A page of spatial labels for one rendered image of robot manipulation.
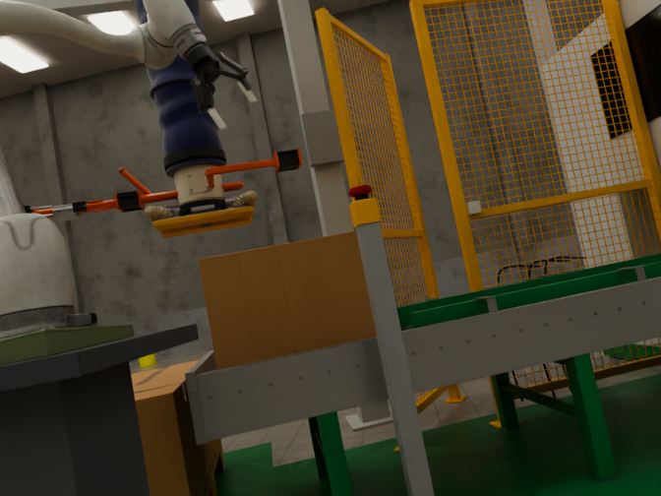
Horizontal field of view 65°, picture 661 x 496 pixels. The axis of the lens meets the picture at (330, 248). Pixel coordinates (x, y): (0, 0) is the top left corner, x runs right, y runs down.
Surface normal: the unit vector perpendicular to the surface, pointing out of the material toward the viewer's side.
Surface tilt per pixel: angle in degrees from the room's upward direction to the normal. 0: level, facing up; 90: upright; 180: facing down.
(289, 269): 90
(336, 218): 90
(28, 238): 71
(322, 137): 90
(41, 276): 87
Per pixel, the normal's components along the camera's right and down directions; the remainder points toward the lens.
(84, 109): -0.11, -0.06
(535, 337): 0.13, -0.11
